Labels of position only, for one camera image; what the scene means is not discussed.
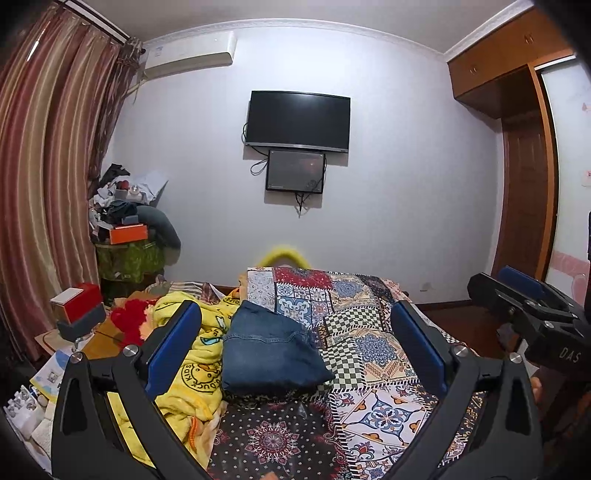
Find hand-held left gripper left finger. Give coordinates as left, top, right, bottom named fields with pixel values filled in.
left=48, top=300, right=211, bottom=480

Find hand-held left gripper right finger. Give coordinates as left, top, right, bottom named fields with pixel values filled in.
left=383, top=300, right=543, bottom=480

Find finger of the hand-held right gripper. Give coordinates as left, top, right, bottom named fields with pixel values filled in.
left=499, top=265, right=591, bottom=320
left=467, top=272, right=581, bottom=334

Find blue denim jeans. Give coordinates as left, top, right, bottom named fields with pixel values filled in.
left=222, top=300, right=336, bottom=401

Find yellow duck print blanket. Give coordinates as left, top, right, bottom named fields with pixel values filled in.
left=105, top=288, right=246, bottom=468

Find red fuzzy cloth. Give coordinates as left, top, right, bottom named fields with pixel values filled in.
left=111, top=298, right=158, bottom=348

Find patchwork printed bedsheet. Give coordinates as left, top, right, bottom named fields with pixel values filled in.
left=205, top=265, right=490, bottom=480

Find striped cloth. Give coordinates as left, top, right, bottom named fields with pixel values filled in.
left=157, top=279, right=232, bottom=302

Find wooden bedside table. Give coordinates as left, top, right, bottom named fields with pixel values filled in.
left=36, top=318, right=127, bottom=366

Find brown wooden door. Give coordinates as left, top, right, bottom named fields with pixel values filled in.
left=500, top=115, right=553, bottom=283

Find grey holder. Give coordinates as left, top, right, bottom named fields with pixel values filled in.
left=56, top=302, right=108, bottom=343

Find green cloth-covered stand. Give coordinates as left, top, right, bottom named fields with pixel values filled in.
left=95, top=240, right=167, bottom=283

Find red and white box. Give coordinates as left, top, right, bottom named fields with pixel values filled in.
left=50, top=282, right=103, bottom=325

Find orange box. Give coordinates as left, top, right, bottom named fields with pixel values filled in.
left=108, top=223, right=150, bottom=246

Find grey bag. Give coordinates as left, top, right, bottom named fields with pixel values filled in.
left=134, top=205, right=182, bottom=253

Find white wardrobe sliding door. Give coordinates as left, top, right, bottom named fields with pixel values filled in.
left=539, top=60, right=591, bottom=289

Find yellow fuzzy object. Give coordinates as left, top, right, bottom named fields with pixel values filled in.
left=257, top=244, right=315, bottom=269

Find white organiser tray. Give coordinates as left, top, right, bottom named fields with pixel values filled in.
left=4, top=387, right=52, bottom=464

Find pile of assorted clutter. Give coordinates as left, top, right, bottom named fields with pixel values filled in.
left=88, top=162, right=170, bottom=232

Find wooden overhead cabinet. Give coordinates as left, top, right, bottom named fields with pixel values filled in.
left=446, top=7, right=579, bottom=121

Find striped brown curtain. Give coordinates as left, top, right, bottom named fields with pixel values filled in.
left=0, top=0, right=145, bottom=372

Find white air conditioner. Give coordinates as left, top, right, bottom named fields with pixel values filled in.
left=139, top=33, right=238, bottom=82

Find black hanging cable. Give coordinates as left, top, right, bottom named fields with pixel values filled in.
left=294, top=178, right=324, bottom=217

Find small black wall monitor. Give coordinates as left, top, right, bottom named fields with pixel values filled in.
left=265, top=148, right=327, bottom=193

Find black wall television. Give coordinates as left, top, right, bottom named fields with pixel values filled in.
left=245, top=90, right=352, bottom=153

